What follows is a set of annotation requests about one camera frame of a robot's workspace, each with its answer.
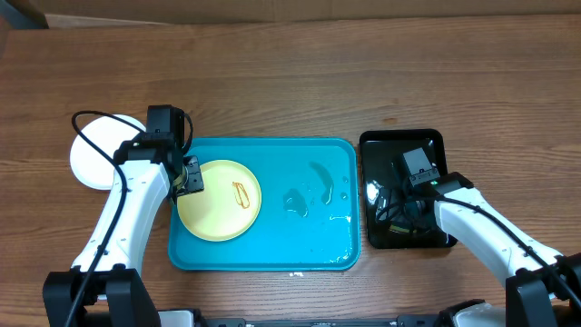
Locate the yellow-green round plate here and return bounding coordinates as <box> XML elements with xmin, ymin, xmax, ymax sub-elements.
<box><xmin>177</xmin><ymin>160</ymin><xmax>261</xmax><ymax>242</ymax></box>

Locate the white plate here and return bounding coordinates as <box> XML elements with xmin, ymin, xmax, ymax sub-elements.
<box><xmin>70</xmin><ymin>116</ymin><xmax>138</xmax><ymax>191</ymax></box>

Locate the green and yellow sponge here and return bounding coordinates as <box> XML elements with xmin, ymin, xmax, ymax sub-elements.
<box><xmin>389</xmin><ymin>221</ymin><xmax>416</xmax><ymax>234</ymax></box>

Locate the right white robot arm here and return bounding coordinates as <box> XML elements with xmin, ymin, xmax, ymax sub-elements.
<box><xmin>376</xmin><ymin>148</ymin><xmax>580</xmax><ymax>326</ymax></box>

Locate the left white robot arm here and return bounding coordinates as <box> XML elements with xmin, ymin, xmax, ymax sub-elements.
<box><xmin>43</xmin><ymin>104</ymin><xmax>206</xmax><ymax>326</ymax></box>

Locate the black rectangular water tray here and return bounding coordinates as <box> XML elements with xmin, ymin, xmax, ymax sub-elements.
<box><xmin>359</xmin><ymin>129</ymin><xmax>457</xmax><ymax>249</ymax></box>

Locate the teal plastic serving tray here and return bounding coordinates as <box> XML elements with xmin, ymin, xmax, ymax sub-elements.
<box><xmin>168</xmin><ymin>137</ymin><xmax>360</xmax><ymax>272</ymax></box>

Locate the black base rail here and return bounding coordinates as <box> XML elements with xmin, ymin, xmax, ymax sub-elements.
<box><xmin>153</xmin><ymin>308</ymin><xmax>455</xmax><ymax>327</ymax></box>

